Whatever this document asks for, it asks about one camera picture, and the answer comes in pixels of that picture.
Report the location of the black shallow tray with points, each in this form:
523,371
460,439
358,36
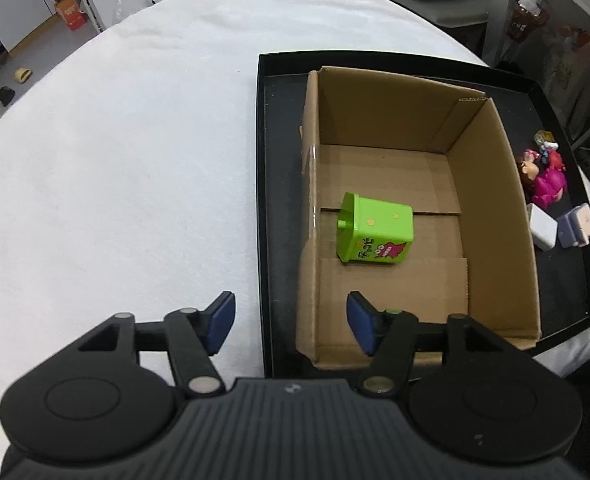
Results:
280,200

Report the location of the black slipper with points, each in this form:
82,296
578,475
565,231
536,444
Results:
6,95

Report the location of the pink cartoon figurine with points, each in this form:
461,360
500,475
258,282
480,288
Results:
545,182

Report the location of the red crab toy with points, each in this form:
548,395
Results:
556,159

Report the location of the red plastic basket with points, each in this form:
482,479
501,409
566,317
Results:
527,20

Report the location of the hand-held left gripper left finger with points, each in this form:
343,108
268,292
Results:
221,321

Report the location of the orange cardboard carton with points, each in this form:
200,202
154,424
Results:
68,10

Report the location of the white rectangular block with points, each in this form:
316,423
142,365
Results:
542,227

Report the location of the white printed plastic bag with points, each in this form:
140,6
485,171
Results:
575,67

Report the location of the lavender and white block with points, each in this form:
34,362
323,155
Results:
577,225

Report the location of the yellow slipper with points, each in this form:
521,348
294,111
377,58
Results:
23,75

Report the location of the brown cardboard box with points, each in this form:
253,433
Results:
390,195

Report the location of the dark grey flat case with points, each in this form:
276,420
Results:
450,12

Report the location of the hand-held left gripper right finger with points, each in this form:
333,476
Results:
361,324

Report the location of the green toy trash bin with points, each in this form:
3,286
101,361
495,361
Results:
377,230

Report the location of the grey metal post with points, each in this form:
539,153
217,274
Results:
502,10

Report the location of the yellow square charm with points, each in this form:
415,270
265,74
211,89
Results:
544,137

